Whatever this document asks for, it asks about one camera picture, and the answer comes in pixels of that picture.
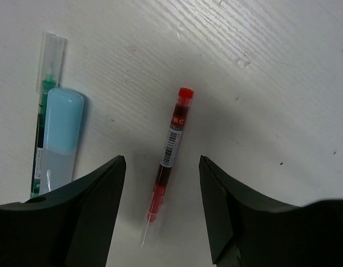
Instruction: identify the red pen refill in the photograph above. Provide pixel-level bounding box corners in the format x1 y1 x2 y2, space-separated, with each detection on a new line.
140 87 195 248

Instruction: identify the light blue highlighter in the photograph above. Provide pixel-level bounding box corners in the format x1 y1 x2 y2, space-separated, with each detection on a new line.
39 87 84 195

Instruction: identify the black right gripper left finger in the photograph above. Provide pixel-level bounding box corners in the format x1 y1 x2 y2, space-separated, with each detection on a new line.
0 156 126 266

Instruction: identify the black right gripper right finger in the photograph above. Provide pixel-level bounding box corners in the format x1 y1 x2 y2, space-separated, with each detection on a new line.
199 156 343 266

